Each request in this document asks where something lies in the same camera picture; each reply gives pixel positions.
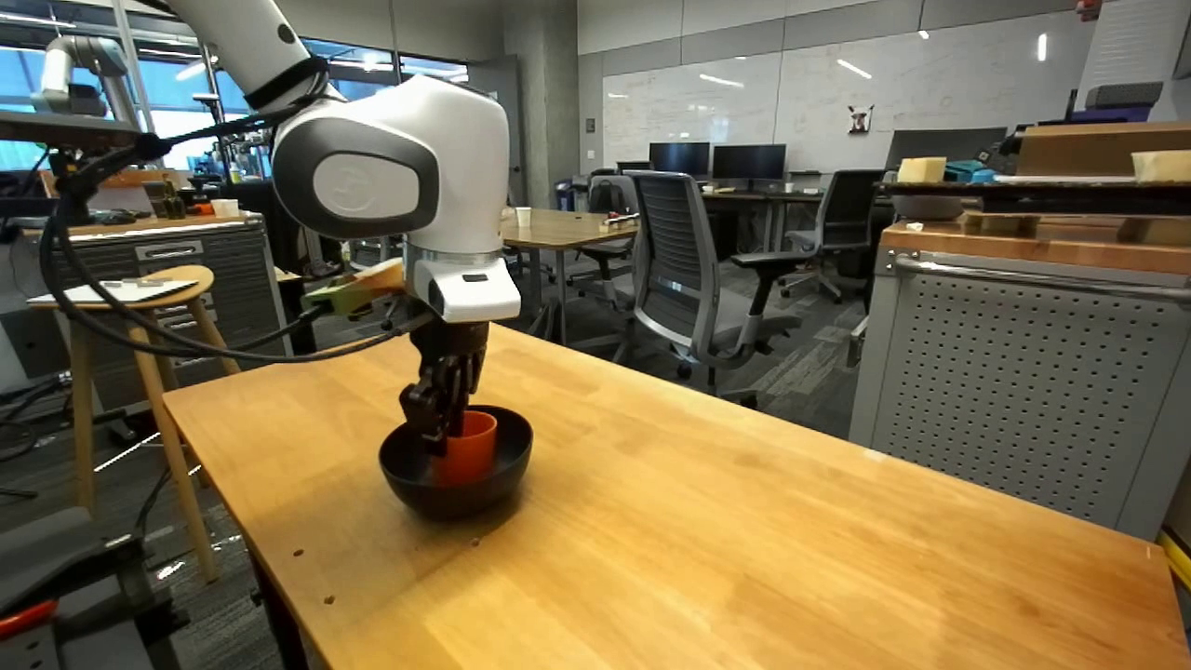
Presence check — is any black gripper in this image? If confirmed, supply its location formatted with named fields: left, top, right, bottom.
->
left=399, top=322, right=487, bottom=456

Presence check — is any orange plastic cup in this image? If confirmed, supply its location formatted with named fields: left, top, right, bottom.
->
left=430, top=410, right=500, bottom=489

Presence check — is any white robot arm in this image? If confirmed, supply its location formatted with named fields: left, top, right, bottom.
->
left=162, top=0, right=521, bottom=456

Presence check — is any black bowl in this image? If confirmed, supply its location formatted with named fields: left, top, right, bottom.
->
left=381, top=406, right=531, bottom=522

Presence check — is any round wooden background table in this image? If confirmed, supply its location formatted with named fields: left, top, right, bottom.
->
left=495, top=206, right=641, bottom=343

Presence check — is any grey mesh office chair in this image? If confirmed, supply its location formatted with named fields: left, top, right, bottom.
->
left=625, top=173, right=808, bottom=390

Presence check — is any grey drawer cabinet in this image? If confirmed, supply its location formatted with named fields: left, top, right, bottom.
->
left=54, top=215, right=284, bottom=410

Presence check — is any round wooden stool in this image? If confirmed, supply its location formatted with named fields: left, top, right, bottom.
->
left=26, top=260, right=243, bottom=586

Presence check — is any black computer monitor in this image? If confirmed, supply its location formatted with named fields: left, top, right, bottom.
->
left=713, top=147, right=785, bottom=184
left=646, top=141, right=712, bottom=179

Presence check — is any dark office chair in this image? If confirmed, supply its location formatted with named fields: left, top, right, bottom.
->
left=790, top=173, right=881, bottom=301

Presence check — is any grey perforated cabinet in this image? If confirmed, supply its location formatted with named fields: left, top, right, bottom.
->
left=850, top=223, right=1191, bottom=541

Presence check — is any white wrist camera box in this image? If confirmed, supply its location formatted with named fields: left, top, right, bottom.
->
left=407, top=247, right=521, bottom=325

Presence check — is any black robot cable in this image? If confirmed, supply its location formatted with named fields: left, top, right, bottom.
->
left=33, top=105, right=439, bottom=368

